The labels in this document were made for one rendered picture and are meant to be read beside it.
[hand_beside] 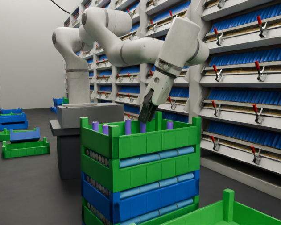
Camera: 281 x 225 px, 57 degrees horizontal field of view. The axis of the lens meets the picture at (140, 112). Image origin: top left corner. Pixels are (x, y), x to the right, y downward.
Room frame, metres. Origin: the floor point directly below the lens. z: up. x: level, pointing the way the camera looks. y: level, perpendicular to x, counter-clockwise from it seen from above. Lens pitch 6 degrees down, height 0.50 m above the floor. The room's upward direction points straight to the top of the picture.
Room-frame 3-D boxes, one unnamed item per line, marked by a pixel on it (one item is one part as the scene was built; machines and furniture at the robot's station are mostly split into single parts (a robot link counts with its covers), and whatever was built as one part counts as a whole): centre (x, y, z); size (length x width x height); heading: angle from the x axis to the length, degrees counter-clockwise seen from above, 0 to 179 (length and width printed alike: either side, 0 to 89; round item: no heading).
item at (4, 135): (2.32, 1.13, 0.04); 0.30 x 0.20 x 0.08; 92
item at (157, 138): (0.76, 0.00, 0.36); 0.30 x 0.20 x 0.08; 125
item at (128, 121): (0.81, 0.04, 0.36); 0.02 x 0.02 x 0.06
